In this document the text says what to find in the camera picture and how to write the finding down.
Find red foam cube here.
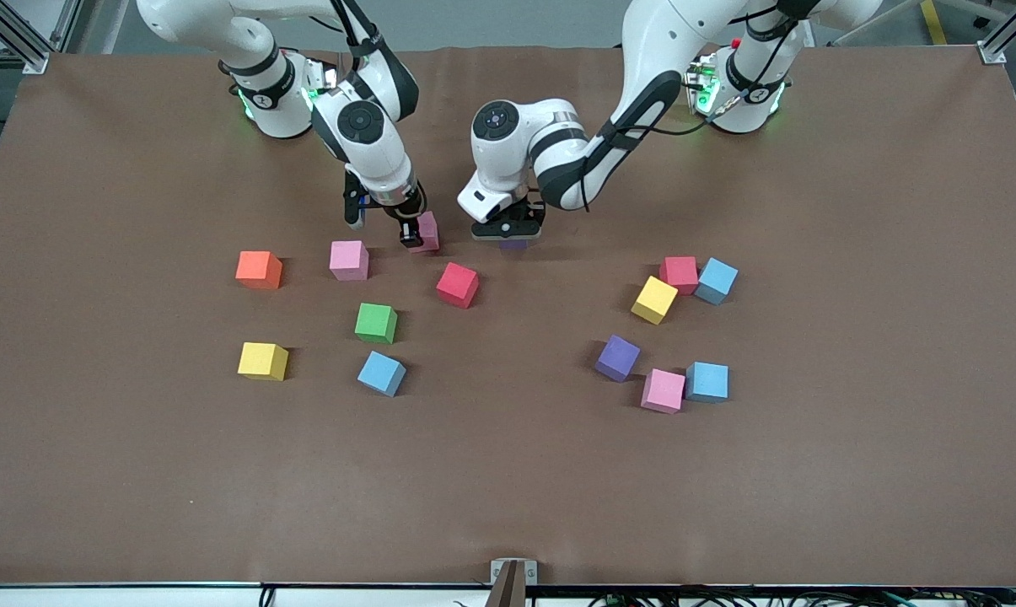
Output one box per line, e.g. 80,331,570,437
659,256,700,297
436,262,481,309

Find green foam cube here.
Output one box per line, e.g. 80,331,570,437
355,303,399,345

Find light blue foam cube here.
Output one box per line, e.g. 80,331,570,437
694,257,739,306
357,351,407,398
685,362,729,404

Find yellow foam cube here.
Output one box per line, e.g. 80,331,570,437
237,341,290,382
631,276,680,326

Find orange foam cube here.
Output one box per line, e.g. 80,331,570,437
235,250,284,291

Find brown table cover mat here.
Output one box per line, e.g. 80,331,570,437
0,42,1016,588

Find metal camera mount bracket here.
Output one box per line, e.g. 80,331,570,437
490,558,539,607

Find aluminium frame profile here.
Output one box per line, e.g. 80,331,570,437
0,0,51,75
977,0,1016,67

